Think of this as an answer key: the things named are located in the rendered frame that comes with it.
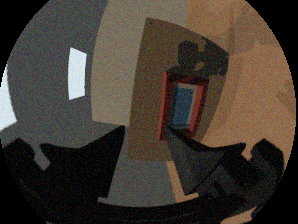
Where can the dark red picture frame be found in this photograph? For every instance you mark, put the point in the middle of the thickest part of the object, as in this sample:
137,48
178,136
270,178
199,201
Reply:
182,102

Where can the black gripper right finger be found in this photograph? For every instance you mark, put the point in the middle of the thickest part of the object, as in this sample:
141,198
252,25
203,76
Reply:
194,161

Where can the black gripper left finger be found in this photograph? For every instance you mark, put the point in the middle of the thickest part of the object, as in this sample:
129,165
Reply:
94,163

